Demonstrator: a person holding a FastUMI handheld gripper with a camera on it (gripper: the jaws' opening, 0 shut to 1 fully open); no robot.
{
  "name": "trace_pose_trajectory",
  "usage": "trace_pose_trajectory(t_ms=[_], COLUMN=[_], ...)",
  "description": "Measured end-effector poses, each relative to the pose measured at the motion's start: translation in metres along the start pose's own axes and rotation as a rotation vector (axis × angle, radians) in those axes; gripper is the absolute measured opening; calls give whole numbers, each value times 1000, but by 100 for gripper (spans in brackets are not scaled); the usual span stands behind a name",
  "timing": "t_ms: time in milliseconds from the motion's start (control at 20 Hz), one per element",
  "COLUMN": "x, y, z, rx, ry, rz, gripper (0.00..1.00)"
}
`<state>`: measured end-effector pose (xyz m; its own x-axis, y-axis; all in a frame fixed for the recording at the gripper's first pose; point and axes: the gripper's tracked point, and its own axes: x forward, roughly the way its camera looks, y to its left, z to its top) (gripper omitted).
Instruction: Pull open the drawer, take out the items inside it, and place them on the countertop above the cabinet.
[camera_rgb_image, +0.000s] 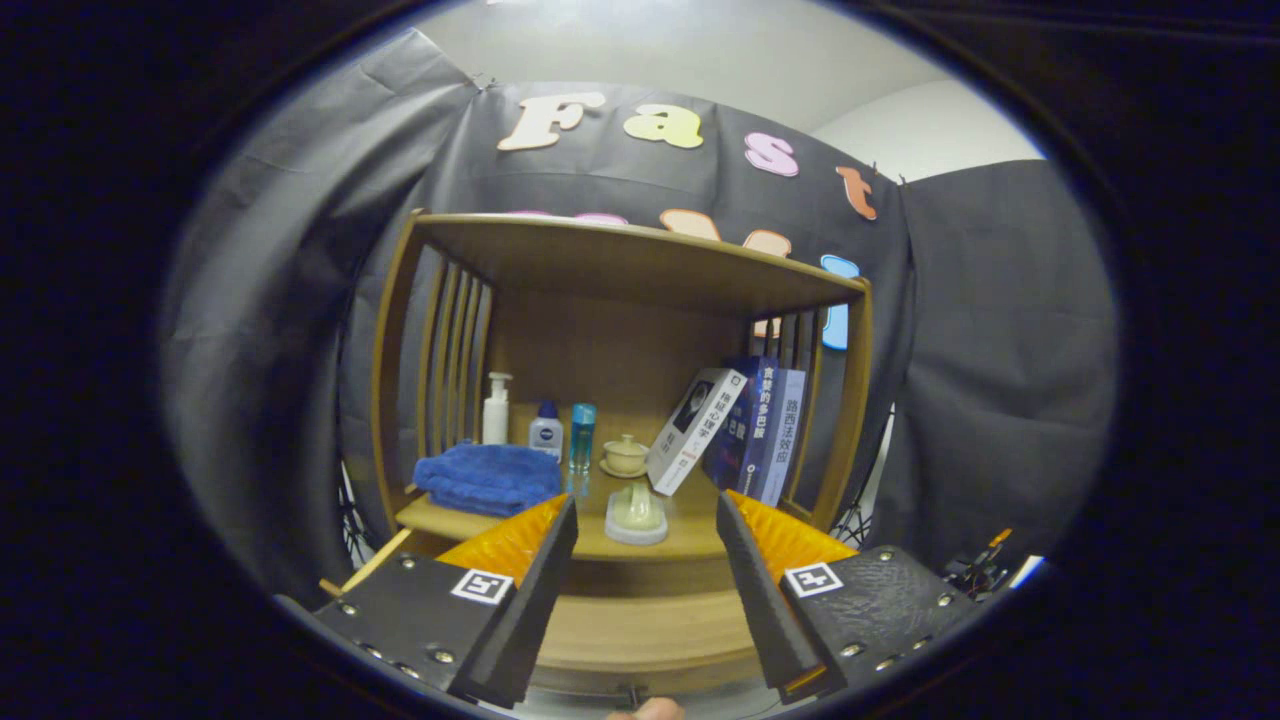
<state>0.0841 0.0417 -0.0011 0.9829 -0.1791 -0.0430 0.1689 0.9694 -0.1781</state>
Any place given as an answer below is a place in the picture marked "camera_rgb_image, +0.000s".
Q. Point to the light blue book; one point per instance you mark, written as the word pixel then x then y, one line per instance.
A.
pixel 785 440

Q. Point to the clear blue bottle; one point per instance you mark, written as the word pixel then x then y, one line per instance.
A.
pixel 582 438

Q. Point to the black light stand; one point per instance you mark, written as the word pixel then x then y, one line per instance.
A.
pixel 351 520
pixel 858 520

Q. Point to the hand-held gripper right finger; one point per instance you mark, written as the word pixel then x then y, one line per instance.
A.
pixel 765 600

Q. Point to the folded blue towel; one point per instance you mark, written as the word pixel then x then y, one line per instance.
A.
pixel 490 478

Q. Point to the wooden drawer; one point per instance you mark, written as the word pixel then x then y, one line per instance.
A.
pixel 650 630

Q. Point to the white pump bottle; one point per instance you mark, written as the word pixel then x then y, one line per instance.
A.
pixel 496 418

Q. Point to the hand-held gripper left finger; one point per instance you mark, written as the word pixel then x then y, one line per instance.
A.
pixel 520 610

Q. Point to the dark blue book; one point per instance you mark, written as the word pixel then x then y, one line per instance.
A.
pixel 752 430

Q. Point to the wooden countertop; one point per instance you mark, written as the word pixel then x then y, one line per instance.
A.
pixel 690 535

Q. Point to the beige lidded teacup with saucer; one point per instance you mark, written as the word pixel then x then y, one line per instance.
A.
pixel 626 457

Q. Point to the wooden cabinet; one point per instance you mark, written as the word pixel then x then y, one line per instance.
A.
pixel 620 265

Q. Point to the white bottle with blue cap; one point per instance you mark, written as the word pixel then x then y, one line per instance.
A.
pixel 546 436

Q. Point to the white book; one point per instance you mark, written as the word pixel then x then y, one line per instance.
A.
pixel 690 430

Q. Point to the black clamp with orange tip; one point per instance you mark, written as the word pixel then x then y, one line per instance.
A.
pixel 985 570

